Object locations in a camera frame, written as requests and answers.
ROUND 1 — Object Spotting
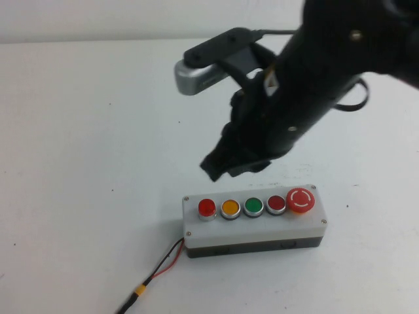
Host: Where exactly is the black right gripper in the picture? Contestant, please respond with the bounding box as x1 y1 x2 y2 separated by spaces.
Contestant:
199 65 280 183

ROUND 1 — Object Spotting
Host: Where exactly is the grey button switch box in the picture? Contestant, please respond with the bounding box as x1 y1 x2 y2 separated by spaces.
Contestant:
181 184 328 259

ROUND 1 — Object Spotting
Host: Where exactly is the yellow push button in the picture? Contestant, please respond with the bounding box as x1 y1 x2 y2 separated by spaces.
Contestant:
219 198 242 221

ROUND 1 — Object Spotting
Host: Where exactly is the green push button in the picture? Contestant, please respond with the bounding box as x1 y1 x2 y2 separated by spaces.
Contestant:
242 196 264 218

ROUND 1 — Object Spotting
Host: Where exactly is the dark red push button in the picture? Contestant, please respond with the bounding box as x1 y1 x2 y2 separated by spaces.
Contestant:
265 195 288 217

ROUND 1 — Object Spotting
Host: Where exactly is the red mushroom emergency stop button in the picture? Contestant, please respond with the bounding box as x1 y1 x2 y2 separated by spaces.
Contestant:
285 187 316 215

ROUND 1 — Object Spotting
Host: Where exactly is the red indicator lamp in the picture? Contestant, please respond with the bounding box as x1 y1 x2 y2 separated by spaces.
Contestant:
197 198 218 222

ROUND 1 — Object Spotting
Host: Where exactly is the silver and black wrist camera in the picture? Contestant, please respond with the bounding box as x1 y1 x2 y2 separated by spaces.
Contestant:
173 27 263 97

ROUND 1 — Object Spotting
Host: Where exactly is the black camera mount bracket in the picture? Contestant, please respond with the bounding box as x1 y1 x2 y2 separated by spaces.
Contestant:
222 42 278 90

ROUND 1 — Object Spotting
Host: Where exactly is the thin black wire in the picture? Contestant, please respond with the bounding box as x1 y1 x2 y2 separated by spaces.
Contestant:
145 238 185 282

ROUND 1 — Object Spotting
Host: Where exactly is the thin red wire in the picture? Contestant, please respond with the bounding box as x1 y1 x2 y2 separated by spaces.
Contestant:
151 242 185 279

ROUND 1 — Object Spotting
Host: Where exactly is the black camera cable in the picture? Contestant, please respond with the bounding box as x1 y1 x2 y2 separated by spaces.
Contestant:
252 28 299 37

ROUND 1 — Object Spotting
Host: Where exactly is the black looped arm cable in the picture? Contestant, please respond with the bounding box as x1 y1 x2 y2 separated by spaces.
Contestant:
332 77 371 113

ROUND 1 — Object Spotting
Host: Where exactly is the black sleeved cable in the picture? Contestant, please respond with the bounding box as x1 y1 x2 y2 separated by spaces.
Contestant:
114 290 139 314

